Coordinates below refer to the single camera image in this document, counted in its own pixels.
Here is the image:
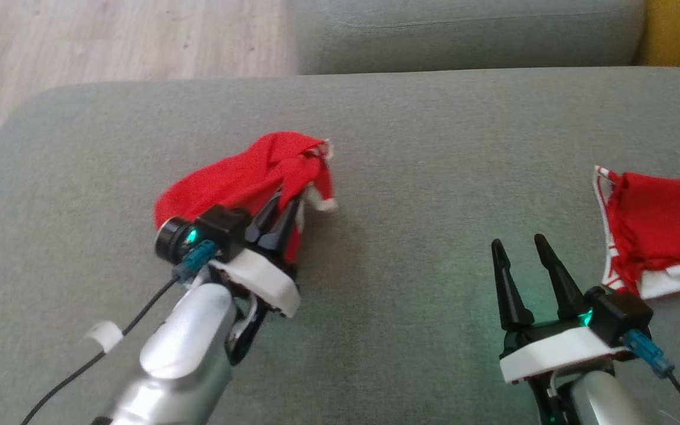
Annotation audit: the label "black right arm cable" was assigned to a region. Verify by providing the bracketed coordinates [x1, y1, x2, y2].
[622, 328, 680, 421]

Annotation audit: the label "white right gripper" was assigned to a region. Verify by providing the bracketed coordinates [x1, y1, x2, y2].
[491, 233, 633, 425]

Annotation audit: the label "white cable tape tag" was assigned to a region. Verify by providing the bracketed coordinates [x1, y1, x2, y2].
[84, 321, 124, 354]

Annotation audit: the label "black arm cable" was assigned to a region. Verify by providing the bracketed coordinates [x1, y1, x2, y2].
[622, 328, 680, 421]
[20, 240, 218, 425]

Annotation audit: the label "large grey sofa seat cushion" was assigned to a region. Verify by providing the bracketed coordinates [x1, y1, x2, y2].
[0, 66, 680, 425]

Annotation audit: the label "grey sofa back cushion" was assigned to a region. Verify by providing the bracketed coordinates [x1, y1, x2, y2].
[287, 0, 646, 76]

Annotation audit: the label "red shorts with white stripe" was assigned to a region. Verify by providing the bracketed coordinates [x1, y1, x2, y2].
[152, 130, 339, 264]

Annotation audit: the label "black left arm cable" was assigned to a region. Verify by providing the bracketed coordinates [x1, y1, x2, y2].
[20, 240, 218, 425]

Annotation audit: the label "yellow cushion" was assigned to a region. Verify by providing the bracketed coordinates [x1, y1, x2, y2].
[634, 0, 680, 70]

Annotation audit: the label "red Bulls 23 jersey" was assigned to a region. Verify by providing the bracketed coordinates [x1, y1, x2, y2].
[592, 165, 680, 300]

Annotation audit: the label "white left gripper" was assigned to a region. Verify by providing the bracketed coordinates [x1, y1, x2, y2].
[209, 194, 303, 367]

